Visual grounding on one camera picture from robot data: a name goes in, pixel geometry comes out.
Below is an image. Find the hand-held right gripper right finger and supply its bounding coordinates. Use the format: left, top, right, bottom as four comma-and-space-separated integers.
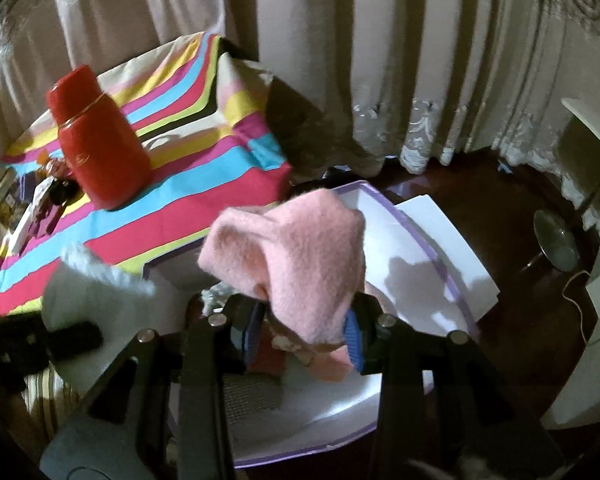
345, 295, 566, 480

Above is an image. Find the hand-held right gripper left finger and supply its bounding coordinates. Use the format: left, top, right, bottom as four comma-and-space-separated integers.
97, 302, 271, 480

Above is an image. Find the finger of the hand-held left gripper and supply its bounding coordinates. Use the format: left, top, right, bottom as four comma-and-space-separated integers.
47, 321, 104, 358

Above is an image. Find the maroon cloth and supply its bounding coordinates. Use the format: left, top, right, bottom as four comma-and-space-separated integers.
250, 327, 286, 376

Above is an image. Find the white fleece garment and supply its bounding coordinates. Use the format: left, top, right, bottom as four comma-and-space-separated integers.
42, 241, 157, 346

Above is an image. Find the light blue fleece garment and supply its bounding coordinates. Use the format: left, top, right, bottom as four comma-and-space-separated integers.
200, 282, 233, 311

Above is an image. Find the black white checked garment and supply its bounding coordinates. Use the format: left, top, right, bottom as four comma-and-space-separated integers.
222, 374, 283, 413

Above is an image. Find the purple cardboard box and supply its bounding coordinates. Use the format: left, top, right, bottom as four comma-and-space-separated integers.
145, 180, 481, 456

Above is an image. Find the white cloth with orange print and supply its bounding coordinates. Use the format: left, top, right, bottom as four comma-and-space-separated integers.
10, 180, 56, 256

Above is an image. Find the white box lid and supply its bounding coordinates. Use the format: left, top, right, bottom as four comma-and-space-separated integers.
392, 195, 502, 322

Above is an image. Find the glass jar with gold lid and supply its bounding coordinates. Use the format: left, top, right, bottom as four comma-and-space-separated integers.
0, 165, 21, 221

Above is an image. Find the colourful striped cloth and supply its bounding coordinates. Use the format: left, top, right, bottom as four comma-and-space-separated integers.
0, 32, 293, 321

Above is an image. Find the small tan toy figure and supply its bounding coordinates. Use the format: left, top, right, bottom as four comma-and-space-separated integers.
35, 152, 68, 178

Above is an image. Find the red jar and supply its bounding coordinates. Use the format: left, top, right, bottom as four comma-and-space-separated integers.
46, 64, 152, 211

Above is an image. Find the round metal stand base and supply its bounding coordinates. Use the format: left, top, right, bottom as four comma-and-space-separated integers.
532, 208, 581, 273

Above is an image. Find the lace sheer curtain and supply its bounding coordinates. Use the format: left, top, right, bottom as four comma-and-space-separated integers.
352, 95, 600, 221

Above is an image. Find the white cable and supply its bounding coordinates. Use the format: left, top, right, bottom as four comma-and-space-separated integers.
562, 270, 598, 346

